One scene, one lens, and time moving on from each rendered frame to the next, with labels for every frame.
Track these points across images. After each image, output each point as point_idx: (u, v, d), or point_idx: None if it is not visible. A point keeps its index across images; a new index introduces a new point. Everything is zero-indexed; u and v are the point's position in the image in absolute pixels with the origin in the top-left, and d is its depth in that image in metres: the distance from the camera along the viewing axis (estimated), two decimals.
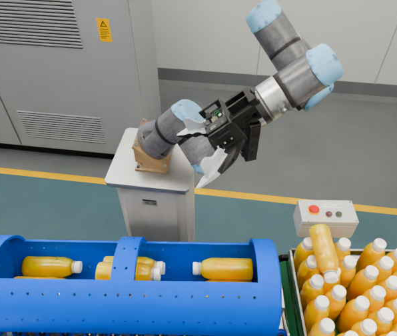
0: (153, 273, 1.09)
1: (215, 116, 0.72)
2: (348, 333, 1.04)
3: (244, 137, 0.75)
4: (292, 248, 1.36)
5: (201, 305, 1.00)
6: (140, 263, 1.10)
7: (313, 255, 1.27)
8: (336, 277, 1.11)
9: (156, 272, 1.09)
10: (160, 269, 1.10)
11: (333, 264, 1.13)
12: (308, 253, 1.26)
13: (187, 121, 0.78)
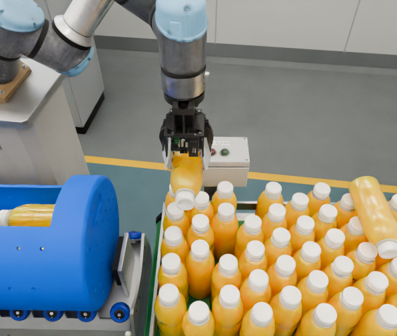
0: None
1: (178, 141, 0.67)
2: (194, 305, 0.70)
3: (196, 111, 0.70)
4: None
5: None
6: None
7: None
8: (190, 197, 0.70)
9: None
10: None
11: (189, 179, 0.72)
12: None
13: (167, 164, 0.74)
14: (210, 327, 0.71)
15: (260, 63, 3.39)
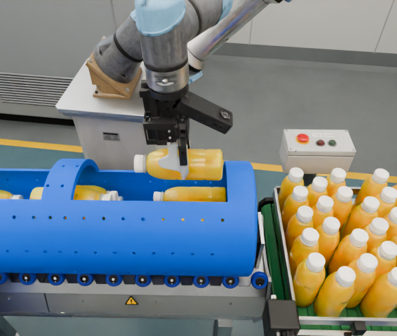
0: (102, 199, 0.88)
1: None
2: (341, 269, 0.83)
3: (186, 120, 0.68)
4: (277, 186, 1.15)
5: (155, 229, 0.79)
6: (86, 188, 0.89)
7: None
8: (134, 161, 0.78)
9: (105, 199, 0.88)
10: (110, 195, 0.89)
11: (152, 157, 0.77)
12: (296, 187, 1.05)
13: None
14: (354, 289, 0.84)
15: (293, 63, 3.52)
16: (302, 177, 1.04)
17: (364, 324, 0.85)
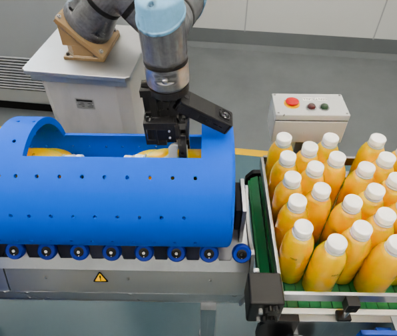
0: None
1: None
2: (332, 237, 0.73)
3: (186, 120, 0.68)
4: (264, 155, 1.05)
5: (118, 189, 0.69)
6: (46, 148, 0.80)
7: None
8: None
9: None
10: (72, 155, 0.79)
11: (152, 157, 0.77)
12: None
13: None
14: (346, 259, 0.74)
15: (290, 51, 3.42)
16: (290, 142, 0.94)
17: (358, 299, 0.75)
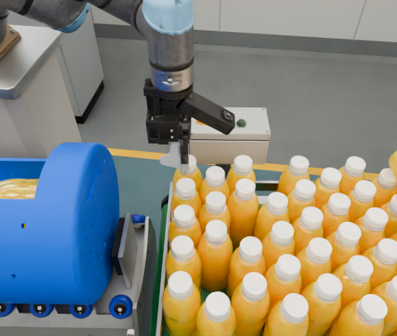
0: None
1: None
2: (211, 297, 0.58)
3: (189, 120, 0.68)
4: None
5: None
6: None
7: (196, 183, 0.80)
8: None
9: None
10: None
11: None
12: None
13: None
14: (231, 324, 0.59)
15: (266, 52, 3.26)
16: (193, 167, 0.78)
17: None
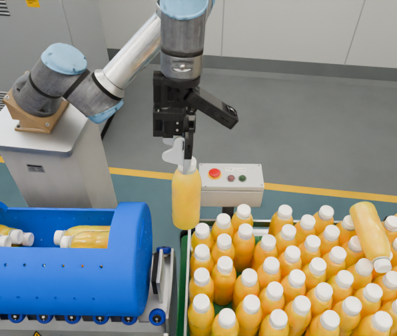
0: None
1: None
2: (222, 311, 0.86)
3: (195, 113, 0.70)
4: None
5: (36, 275, 0.82)
6: None
7: (196, 184, 0.80)
8: (60, 243, 0.90)
9: (0, 241, 0.91)
10: (6, 237, 0.92)
11: (75, 240, 0.90)
12: (187, 180, 0.79)
13: (168, 141, 0.79)
14: (236, 330, 0.87)
15: (264, 75, 3.55)
16: (193, 167, 0.78)
17: None
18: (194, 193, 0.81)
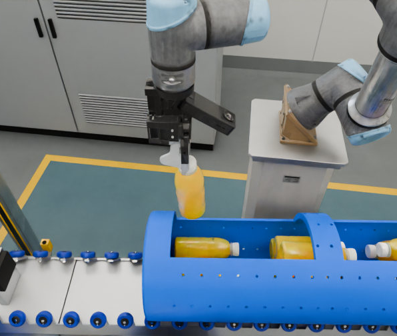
0: (350, 255, 0.94)
1: None
2: None
3: (190, 120, 0.68)
4: None
5: None
6: None
7: (197, 183, 0.81)
8: None
9: (352, 253, 0.94)
10: (354, 249, 0.95)
11: None
12: (187, 180, 0.80)
13: None
14: None
15: None
16: (193, 168, 0.78)
17: None
18: (195, 191, 0.82)
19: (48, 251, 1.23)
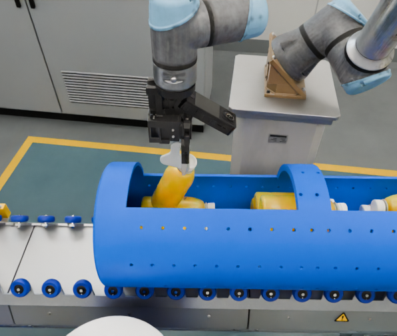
0: (339, 209, 0.81)
1: None
2: None
3: (191, 119, 0.68)
4: None
5: None
6: None
7: (188, 183, 0.81)
8: None
9: (342, 208, 0.81)
10: (345, 203, 0.82)
11: None
12: (182, 178, 0.79)
13: None
14: None
15: None
16: (192, 169, 0.78)
17: None
18: (183, 190, 0.82)
19: (4, 217, 1.10)
